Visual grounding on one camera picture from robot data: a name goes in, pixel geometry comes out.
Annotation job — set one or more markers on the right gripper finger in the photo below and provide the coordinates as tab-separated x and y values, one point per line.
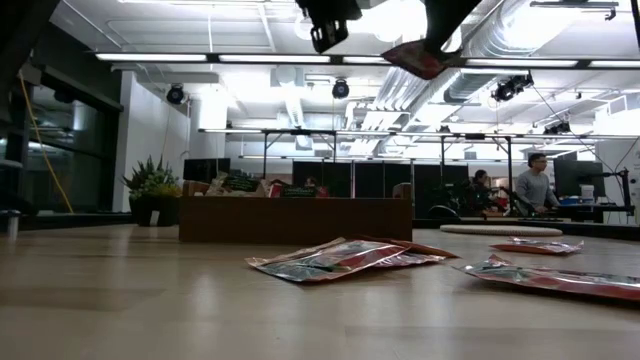
450	20

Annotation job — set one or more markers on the orange peach tea packet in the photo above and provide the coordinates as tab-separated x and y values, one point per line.
415	258
425	247
325	262
537	246
550	277

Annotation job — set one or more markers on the wooden three-compartment tea box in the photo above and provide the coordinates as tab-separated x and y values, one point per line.
290	220

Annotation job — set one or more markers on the black ceiling spotlight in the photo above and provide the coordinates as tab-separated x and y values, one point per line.
512	86
557	128

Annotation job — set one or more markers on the black round ceiling speaker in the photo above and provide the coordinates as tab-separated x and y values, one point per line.
340	89
175	94

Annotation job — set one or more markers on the person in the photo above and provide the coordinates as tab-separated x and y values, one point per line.
481	187
312	181
537	182

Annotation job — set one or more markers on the white cup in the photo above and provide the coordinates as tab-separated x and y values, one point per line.
588	194

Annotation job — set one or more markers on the dark background desk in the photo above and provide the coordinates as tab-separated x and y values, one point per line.
595	210

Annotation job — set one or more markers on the long ceiling light bar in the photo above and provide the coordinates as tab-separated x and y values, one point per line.
150	57

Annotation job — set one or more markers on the potted green succulent plant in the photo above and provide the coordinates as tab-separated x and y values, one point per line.
150	195

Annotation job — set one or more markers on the silver ventilation duct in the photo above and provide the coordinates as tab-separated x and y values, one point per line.
475	85

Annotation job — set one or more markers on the black office partition wall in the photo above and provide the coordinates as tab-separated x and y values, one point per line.
370	177

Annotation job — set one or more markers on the black arched frame bracket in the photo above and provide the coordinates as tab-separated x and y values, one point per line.
444	212

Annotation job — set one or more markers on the small white post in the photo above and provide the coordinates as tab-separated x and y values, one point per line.
12	225

